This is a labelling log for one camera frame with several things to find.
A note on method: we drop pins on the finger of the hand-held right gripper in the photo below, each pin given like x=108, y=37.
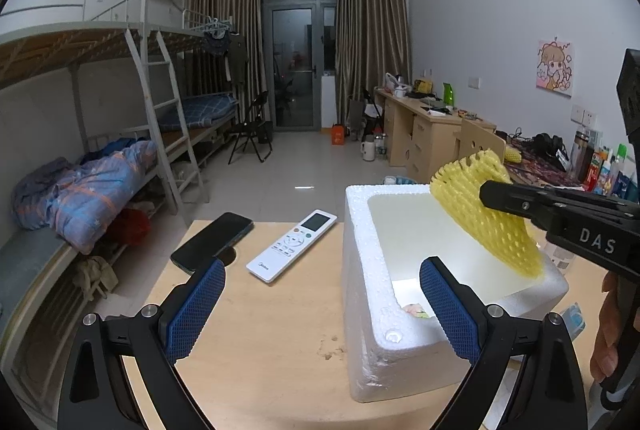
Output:
x=505, y=199

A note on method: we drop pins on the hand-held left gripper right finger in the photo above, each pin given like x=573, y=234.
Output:
x=450, y=310

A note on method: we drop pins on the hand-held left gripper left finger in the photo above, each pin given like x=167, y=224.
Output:
x=195, y=310

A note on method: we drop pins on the white foam box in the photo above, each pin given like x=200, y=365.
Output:
x=360, y=290

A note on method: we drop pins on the person's right hand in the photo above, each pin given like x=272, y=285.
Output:
x=606, y=335

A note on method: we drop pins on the small yellow foam net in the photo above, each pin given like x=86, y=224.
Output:
x=511, y=154

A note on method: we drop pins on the patterned tablecloth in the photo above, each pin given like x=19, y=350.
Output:
x=540, y=170

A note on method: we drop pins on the light wooden chair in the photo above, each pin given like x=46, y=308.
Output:
x=477, y=140

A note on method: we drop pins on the black headphones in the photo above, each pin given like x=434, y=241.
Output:
x=547, y=145

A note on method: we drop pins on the black smartphone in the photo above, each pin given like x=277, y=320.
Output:
x=210, y=242

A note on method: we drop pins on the cluster of toiletry bottles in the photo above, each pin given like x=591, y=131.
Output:
x=605, y=172

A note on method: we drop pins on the light blue packet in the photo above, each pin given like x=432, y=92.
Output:
x=574, y=320

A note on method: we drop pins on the light wooden desk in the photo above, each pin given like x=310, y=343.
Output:
x=425, y=140

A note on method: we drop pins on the red bag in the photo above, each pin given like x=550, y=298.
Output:
x=132, y=230

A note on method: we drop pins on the beige cloth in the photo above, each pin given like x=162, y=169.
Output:
x=92, y=277

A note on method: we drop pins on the white remote control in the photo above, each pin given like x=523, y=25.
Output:
x=290, y=247

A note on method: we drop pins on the green bottle on desk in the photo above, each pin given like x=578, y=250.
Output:
x=449, y=94

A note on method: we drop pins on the clear water bottles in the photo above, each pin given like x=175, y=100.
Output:
x=381, y=146

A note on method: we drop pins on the yellow bag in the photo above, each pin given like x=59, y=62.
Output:
x=422, y=86

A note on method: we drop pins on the white thermos jug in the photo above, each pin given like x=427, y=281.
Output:
x=368, y=150

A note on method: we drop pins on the blue patterned quilt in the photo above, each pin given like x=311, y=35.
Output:
x=95, y=190

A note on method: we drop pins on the white plastic bag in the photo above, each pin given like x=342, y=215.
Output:
x=392, y=84

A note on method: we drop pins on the orange box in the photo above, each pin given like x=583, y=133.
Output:
x=338, y=135

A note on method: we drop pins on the black folding chair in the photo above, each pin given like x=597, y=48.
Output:
x=250, y=130

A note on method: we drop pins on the blue plaid bedding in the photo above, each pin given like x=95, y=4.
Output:
x=205, y=110

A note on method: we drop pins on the brown curtain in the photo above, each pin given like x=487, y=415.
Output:
x=220, y=35
x=372, y=35

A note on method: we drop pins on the white metal bunk bed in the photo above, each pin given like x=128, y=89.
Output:
x=150, y=85
x=200, y=60

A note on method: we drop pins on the glass balcony door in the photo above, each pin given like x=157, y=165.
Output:
x=295, y=60

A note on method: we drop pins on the dark green hanging shirt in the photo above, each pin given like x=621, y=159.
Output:
x=239, y=60

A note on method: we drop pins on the dark blue hanging garment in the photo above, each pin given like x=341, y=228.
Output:
x=216, y=42

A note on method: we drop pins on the blue clothes hangers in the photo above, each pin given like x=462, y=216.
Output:
x=215, y=26

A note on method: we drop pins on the white double wall socket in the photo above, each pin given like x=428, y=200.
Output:
x=584, y=116

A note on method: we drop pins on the wall poster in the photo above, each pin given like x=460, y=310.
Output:
x=554, y=67

